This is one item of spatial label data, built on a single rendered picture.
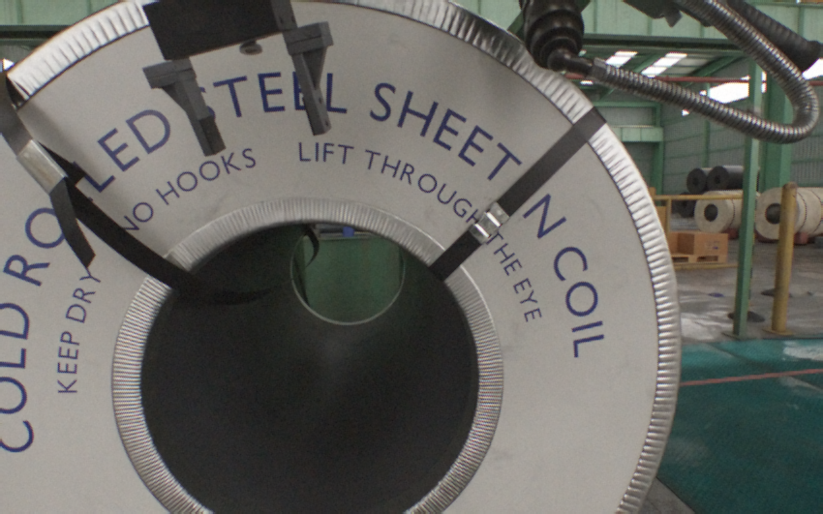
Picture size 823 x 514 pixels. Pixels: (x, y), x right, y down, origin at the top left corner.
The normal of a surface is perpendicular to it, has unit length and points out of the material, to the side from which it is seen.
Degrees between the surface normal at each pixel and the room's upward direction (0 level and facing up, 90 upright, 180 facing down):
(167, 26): 114
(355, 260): 90
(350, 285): 90
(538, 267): 90
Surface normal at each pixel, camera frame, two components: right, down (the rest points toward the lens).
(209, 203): 0.11, 0.11
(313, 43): -0.12, 0.51
